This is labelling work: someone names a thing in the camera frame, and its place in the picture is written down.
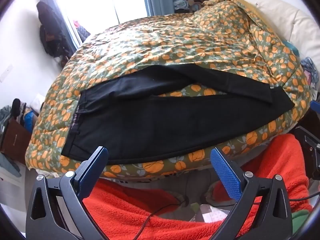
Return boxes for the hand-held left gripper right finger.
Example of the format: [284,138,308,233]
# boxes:
[210,148,293,240]

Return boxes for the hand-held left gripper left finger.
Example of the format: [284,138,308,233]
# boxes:
[25,146,109,240]

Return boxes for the black pants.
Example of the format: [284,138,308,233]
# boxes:
[61,64,295,164]

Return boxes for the colourful crumpled cloth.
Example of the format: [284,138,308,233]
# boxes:
[300,57,320,90]

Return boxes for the red fleece garment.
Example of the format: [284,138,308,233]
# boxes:
[82,134,313,240]

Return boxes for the green cloth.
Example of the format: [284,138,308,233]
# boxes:
[291,210,311,230]

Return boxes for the brown wooden nightstand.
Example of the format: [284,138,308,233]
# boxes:
[0,119,32,165]

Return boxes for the black sock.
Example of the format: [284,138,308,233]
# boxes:
[11,99,22,120]

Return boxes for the cream padded headboard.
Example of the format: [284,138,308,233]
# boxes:
[216,0,320,63]

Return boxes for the grey blue clothes pile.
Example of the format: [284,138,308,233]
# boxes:
[0,100,38,131]

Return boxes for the red and navy clothes heap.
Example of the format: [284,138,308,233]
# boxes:
[74,20,91,43]

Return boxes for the green orange floral blanket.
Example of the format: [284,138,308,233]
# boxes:
[25,0,313,180]

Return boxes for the dark hanging jacket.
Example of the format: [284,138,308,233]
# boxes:
[37,1,69,58]

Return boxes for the blue grey crumpled cloth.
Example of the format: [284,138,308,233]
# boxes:
[174,0,191,13]

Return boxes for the window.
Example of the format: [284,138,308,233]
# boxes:
[56,0,150,45]

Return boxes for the black cable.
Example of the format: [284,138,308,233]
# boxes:
[135,197,190,240]

